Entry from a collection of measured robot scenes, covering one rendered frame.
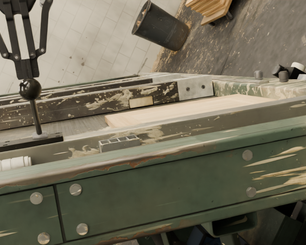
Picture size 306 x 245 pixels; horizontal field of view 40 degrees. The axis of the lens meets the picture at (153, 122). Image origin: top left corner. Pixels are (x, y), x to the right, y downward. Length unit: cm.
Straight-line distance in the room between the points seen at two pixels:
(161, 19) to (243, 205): 504
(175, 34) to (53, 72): 192
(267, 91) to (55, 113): 66
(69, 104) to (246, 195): 87
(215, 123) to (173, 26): 481
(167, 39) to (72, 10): 164
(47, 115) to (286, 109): 77
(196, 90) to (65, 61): 503
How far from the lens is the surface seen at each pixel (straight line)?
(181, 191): 56
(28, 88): 72
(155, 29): 553
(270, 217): 200
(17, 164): 74
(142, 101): 139
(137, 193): 54
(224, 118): 83
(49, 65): 636
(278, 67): 139
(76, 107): 137
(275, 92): 109
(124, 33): 657
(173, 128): 80
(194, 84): 144
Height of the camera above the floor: 142
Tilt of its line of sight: 16 degrees down
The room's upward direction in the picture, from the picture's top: 65 degrees counter-clockwise
